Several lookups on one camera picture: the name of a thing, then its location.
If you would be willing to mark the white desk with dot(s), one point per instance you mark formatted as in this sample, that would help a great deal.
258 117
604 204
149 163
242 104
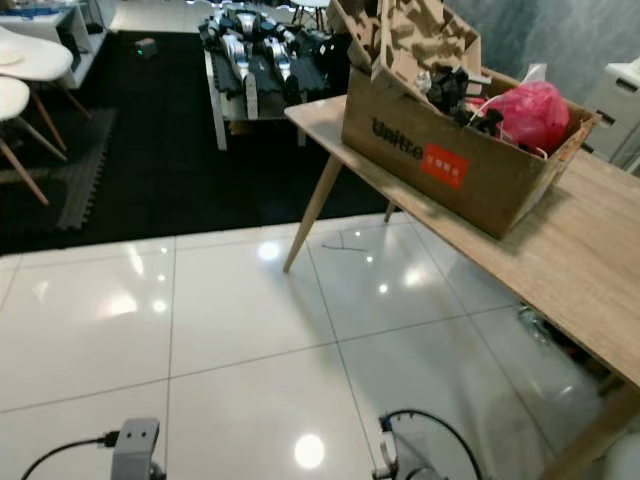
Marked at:
40 15

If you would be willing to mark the small silver metal object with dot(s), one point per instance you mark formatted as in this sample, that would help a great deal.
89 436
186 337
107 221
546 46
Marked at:
532 322

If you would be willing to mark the white drawer cabinet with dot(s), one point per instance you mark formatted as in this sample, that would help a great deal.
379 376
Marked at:
620 110

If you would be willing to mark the small black device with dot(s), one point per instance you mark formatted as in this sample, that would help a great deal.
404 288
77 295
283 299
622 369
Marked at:
145 46

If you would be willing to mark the grey moulded pulp tray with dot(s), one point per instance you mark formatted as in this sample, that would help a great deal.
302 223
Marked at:
430 40
355 25

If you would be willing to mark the white shell chair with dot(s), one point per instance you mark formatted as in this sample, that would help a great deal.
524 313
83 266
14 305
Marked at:
15 100
25 50

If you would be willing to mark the light wooden table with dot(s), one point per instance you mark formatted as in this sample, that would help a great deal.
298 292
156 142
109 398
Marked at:
580 250

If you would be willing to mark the brown cardboard box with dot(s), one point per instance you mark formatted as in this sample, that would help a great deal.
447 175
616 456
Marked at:
410 150

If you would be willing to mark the red plastic bag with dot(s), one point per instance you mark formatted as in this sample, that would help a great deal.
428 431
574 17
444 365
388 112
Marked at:
530 115

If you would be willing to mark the black floor mat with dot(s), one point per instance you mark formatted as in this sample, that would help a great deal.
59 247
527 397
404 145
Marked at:
140 170

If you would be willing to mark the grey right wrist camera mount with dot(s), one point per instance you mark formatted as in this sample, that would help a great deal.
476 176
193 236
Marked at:
395 460

